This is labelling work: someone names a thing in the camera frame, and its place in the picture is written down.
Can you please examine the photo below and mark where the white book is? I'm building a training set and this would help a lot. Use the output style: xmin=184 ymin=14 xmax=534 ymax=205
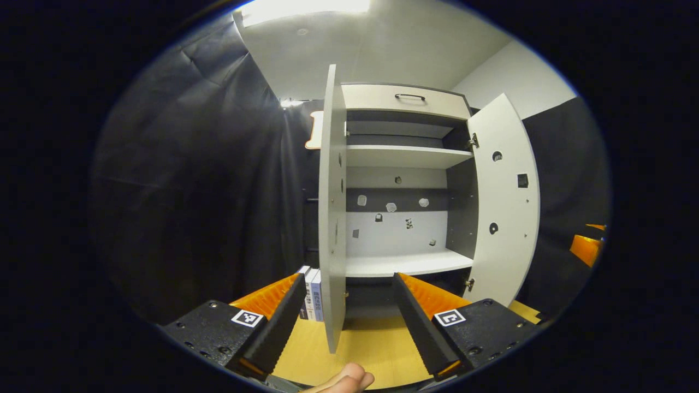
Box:
xmin=304 ymin=267 xmax=318 ymax=321

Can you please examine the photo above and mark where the grey double-door shoe cabinet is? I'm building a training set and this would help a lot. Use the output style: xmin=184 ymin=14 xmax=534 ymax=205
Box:
xmin=304 ymin=64 xmax=541 ymax=354

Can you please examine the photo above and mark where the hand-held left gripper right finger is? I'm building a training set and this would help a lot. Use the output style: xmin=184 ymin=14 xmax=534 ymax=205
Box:
xmin=392 ymin=272 xmax=541 ymax=380

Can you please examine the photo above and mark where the black backdrop cloth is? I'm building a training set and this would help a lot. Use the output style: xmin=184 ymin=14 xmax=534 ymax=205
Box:
xmin=90 ymin=16 xmax=611 ymax=328

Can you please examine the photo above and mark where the grey cabinet drawer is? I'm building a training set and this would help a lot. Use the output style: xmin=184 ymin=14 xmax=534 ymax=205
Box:
xmin=341 ymin=83 xmax=472 ymax=121

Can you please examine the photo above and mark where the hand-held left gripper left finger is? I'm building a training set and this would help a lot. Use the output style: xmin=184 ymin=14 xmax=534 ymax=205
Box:
xmin=158 ymin=272 xmax=307 ymax=382

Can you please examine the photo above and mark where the grey cabinet door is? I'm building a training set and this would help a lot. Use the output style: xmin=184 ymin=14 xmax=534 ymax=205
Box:
xmin=304 ymin=64 xmax=348 ymax=354
xmin=467 ymin=93 xmax=541 ymax=307

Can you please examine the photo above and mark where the ceiling light panel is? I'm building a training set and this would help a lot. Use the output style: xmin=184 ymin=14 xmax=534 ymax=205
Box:
xmin=240 ymin=0 xmax=372 ymax=28

